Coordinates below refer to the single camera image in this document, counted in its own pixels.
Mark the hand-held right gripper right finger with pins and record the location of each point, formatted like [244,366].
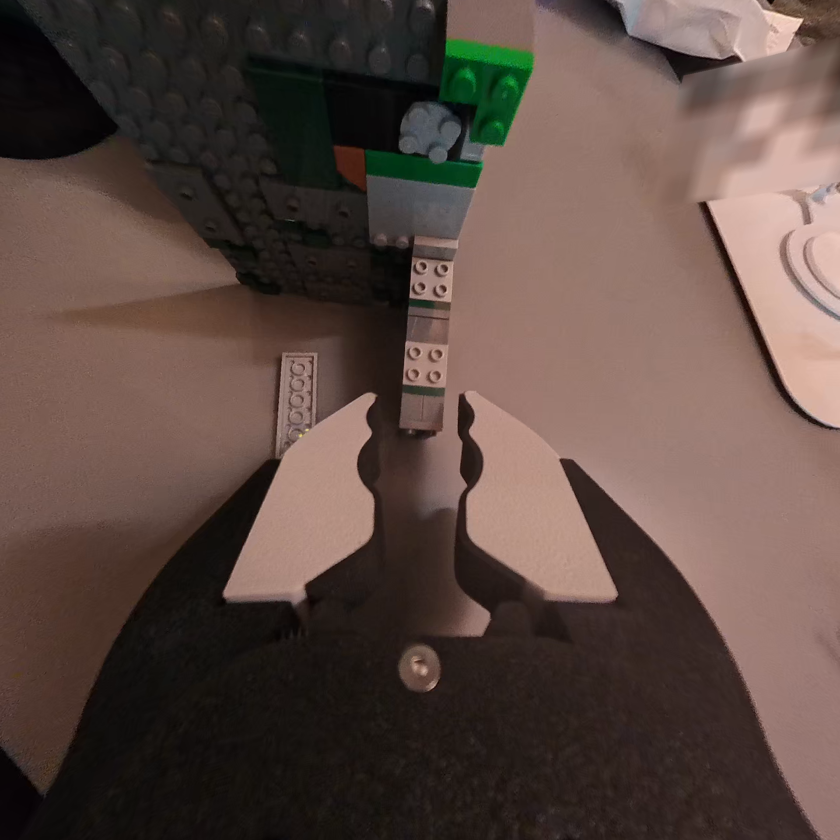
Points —
[531,525]

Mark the white book stand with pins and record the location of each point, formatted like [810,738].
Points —
[754,315]

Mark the grey brick plate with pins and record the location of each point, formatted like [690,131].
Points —
[298,400]

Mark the grey brick pillar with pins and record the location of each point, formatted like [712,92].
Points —
[428,328]

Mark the grey brick baseplate build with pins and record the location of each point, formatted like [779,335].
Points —
[197,131]

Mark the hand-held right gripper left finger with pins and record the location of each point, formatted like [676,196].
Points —
[308,518]

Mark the printed clear plastic bag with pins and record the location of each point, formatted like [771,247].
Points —
[689,26]

